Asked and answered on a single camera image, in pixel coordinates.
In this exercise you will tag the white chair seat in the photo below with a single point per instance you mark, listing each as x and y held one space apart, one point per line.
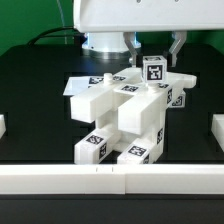
144 123

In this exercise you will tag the white chair back frame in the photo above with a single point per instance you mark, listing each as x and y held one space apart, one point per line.
94 102

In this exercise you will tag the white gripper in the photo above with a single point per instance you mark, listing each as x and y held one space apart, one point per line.
130 16

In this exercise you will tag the white block right edge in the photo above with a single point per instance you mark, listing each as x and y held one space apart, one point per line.
218 129

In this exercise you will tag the white block left edge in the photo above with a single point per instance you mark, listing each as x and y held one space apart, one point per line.
2 125

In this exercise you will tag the white tagged cube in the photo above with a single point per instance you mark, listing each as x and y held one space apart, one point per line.
180 101
154 69

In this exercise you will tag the white block edge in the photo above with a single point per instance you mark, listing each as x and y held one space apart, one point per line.
218 129
2 125

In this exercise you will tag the white front rail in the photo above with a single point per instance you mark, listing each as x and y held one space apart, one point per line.
112 179

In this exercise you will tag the marker sheet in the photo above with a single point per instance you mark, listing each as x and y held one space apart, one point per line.
76 85

